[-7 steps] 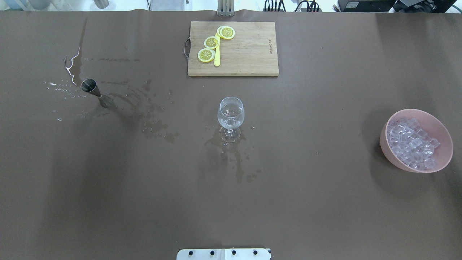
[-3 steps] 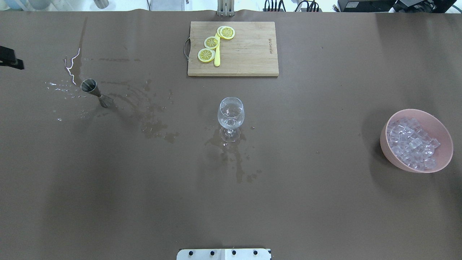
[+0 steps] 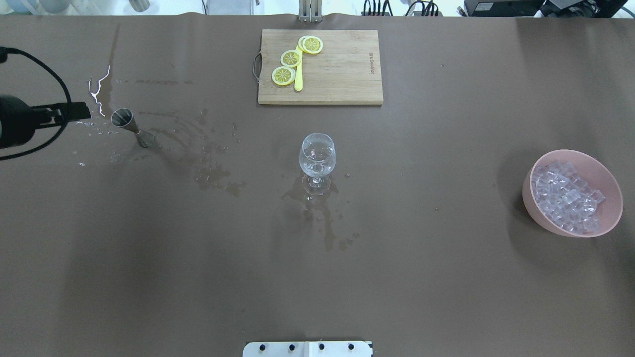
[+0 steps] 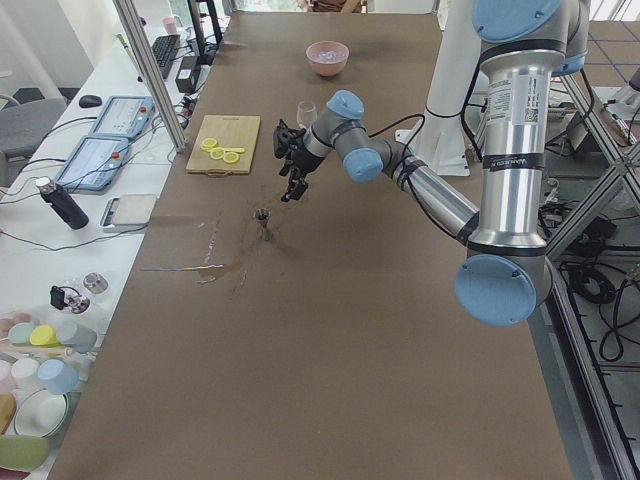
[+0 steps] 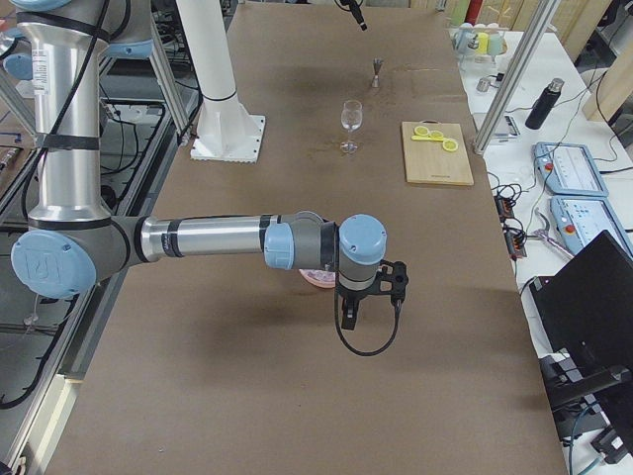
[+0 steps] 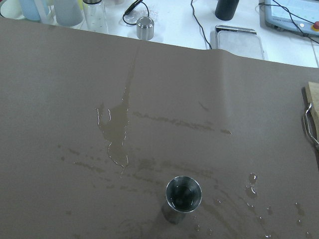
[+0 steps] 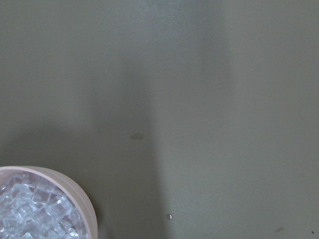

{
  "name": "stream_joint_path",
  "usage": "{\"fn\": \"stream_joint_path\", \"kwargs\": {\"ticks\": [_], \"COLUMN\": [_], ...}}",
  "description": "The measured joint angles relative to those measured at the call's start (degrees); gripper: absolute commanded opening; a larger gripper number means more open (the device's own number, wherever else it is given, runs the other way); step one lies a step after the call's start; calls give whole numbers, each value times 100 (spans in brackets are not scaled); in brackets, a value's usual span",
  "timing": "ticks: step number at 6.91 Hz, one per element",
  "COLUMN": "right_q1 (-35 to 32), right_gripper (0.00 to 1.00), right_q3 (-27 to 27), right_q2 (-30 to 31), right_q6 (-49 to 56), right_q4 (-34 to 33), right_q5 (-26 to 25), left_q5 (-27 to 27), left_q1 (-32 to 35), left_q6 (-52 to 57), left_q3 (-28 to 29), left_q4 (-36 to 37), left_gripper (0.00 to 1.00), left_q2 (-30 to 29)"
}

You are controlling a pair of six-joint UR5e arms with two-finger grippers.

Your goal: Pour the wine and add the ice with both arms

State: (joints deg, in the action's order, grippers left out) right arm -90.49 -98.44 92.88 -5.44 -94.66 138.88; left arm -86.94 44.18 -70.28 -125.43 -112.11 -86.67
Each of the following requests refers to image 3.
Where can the yellow plastic knife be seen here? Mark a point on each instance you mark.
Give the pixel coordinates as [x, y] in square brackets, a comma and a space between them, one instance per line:
[299, 80]

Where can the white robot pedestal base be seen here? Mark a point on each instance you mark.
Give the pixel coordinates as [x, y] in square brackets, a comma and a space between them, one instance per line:
[309, 349]

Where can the lemon slice middle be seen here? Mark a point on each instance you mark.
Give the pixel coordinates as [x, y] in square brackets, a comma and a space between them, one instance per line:
[291, 58]

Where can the lemon slice lower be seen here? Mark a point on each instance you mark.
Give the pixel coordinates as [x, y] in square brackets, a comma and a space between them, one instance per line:
[310, 44]

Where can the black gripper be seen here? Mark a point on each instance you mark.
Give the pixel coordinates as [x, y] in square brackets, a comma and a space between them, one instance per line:
[14, 120]

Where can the pink bowl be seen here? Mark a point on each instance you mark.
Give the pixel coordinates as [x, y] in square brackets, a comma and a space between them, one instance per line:
[596, 174]

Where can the steel jigger measuring cup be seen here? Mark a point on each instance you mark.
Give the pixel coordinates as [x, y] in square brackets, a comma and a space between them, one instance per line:
[123, 118]

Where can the clear wine glass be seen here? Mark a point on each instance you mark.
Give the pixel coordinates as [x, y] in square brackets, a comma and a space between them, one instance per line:
[317, 160]

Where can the aluminium frame post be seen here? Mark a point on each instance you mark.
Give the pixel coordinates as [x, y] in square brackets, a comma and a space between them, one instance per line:
[310, 11]

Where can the bamboo cutting board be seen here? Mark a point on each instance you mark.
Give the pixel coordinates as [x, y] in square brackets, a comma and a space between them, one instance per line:
[346, 72]

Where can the clear ice cubes pile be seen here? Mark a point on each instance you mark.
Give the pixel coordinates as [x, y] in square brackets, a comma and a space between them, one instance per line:
[566, 198]

